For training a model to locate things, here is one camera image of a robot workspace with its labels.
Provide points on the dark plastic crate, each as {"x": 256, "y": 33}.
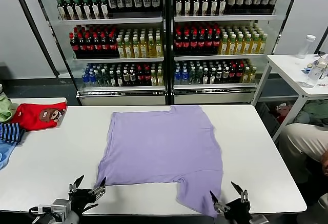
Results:
{"x": 266, "y": 119}

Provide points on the person hand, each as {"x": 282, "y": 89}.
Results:
{"x": 325, "y": 163}

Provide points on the purple t-shirt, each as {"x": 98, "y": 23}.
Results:
{"x": 159, "y": 144}

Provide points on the glass beverage cooler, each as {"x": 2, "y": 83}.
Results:
{"x": 123, "y": 98}
{"x": 212, "y": 97}

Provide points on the white side table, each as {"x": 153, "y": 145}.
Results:
{"x": 287, "y": 65}

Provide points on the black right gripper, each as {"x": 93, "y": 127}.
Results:
{"x": 237, "y": 208}

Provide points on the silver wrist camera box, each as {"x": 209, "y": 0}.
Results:
{"x": 60, "y": 208}
{"x": 259, "y": 219}

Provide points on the light green garment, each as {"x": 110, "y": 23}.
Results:
{"x": 5, "y": 108}

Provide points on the red shirt with bear print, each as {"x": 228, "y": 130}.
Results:
{"x": 28, "y": 116}

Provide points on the small blue packet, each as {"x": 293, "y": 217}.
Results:
{"x": 307, "y": 69}

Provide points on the small green water bottle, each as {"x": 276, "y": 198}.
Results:
{"x": 105, "y": 78}
{"x": 199, "y": 76}
{"x": 98, "y": 78}
{"x": 192, "y": 76}

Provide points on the small pale yellow drink bottle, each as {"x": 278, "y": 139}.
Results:
{"x": 160, "y": 78}
{"x": 252, "y": 76}
{"x": 153, "y": 78}
{"x": 246, "y": 76}

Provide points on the light blue garment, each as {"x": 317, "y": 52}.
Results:
{"x": 5, "y": 154}

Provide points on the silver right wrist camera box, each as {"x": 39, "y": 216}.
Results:
{"x": 259, "y": 219}

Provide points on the small beige label dark bottle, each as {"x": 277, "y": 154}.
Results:
{"x": 125, "y": 78}
{"x": 132, "y": 78}
{"x": 225, "y": 75}
{"x": 219, "y": 75}

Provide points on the small blue water bottle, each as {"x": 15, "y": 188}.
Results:
{"x": 184, "y": 76}
{"x": 177, "y": 76}
{"x": 91, "y": 79}
{"x": 84, "y": 79}

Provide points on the white cooler shelf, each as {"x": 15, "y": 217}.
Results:
{"x": 217, "y": 57}
{"x": 118, "y": 60}
{"x": 110, "y": 20}
{"x": 215, "y": 86}
{"x": 225, "y": 18}
{"x": 123, "y": 88}

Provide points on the small white label dark bottle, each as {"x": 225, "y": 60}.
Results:
{"x": 205, "y": 76}
{"x": 212, "y": 76}
{"x": 112, "y": 78}
{"x": 119, "y": 78}

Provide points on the green cloth pile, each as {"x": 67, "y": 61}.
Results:
{"x": 317, "y": 111}

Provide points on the small red cap cola bottle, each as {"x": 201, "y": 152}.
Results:
{"x": 232, "y": 74}
{"x": 239, "y": 74}
{"x": 139, "y": 77}
{"x": 146, "y": 77}

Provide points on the person leg in beige trousers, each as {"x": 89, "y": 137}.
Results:
{"x": 299, "y": 142}

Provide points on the black eyeglasses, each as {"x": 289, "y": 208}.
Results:
{"x": 320, "y": 53}

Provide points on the clear bottle with white cap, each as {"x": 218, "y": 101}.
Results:
{"x": 306, "y": 47}

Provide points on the clear plastic bottle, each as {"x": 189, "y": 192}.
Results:
{"x": 314, "y": 74}

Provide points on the black diagonal bar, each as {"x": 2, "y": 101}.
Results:
{"x": 285, "y": 16}
{"x": 35, "y": 29}

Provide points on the red cloth in crate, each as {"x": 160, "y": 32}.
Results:
{"x": 284, "y": 112}

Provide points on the blue striped garment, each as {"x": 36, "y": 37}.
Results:
{"x": 10, "y": 131}

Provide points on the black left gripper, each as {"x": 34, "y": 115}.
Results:
{"x": 83, "y": 199}

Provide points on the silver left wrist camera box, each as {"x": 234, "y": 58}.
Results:
{"x": 60, "y": 208}

